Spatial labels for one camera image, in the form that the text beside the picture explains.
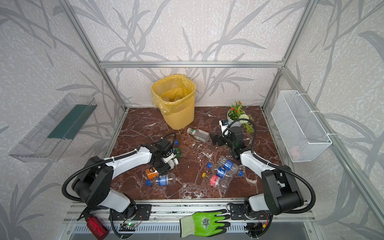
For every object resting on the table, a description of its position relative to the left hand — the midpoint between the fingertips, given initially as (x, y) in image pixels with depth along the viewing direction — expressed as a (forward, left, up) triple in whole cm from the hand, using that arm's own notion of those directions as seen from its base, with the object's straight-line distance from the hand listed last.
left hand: (165, 163), depth 88 cm
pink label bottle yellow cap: (-12, -33, 0) cm, 35 cm away
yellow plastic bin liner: (+48, 0, +12) cm, 50 cm away
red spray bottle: (-31, +26, +2) cm, 41 cm away
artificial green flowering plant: (+31, -44, +12) cm, 55 cm away
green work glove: (-30, -23, 0) cm, 37 cm away
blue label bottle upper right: (-2, -38, +3) cm, 39 cm away
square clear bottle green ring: (+21, -20, -1) cm, 29 cm away
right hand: (+18, -32, +13) cm, 38 cm away
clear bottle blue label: (+14, -5, +1) cm, 15 cm away
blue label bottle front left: (-9, -2, 0) cm, 10 cm away
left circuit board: (-31, +13, -3) cm, 34 cm away
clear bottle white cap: (+46, -3, +9) cm, 47 cm away
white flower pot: (+11, -39, +25) cm, 48 cm away
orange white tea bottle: (-7, +6, +2) cm, 9 cm away
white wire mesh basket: (-1, -63, +34) cm, 72 cm away
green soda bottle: (+7, -8, +3) cm, 11 cm away
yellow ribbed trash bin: (+25, -8, +10) cm, 28 cm away
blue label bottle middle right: (-6, -33, +3) cm, 33 cm away
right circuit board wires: (-31, -50, -2) cm, 59 cm away
